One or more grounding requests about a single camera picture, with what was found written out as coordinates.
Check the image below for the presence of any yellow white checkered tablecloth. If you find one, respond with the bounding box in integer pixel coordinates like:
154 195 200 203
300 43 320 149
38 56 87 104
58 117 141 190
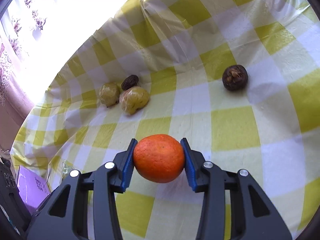
11 0 319 238

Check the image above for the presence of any wrapped yellow fruit right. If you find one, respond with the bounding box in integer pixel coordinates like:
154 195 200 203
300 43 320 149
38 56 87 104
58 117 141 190
119 86 150 115

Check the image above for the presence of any dark mangosteen back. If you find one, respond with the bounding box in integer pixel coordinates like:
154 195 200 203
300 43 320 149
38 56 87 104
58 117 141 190
121 75 139 90

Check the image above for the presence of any dark mangosteen near tangerines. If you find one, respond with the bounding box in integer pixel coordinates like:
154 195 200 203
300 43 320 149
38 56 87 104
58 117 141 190
222 64 248 91

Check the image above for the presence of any large orange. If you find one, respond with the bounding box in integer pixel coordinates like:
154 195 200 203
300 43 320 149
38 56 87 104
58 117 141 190
133 134 185 183

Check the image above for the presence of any wrapped yellow fruit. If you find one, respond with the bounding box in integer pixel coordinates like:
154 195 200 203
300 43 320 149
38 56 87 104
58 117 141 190
99 83 120 107
119 86 150 115

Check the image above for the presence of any floral lace curtain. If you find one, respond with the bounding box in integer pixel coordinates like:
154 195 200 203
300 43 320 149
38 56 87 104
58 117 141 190
0 0 77 106

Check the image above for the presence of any purple storage box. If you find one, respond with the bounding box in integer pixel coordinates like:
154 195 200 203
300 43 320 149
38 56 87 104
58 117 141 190
16 166 50 215

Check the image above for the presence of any wrapped yellow fruit left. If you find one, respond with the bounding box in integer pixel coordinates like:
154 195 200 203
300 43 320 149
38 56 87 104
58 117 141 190
99 83 120 107

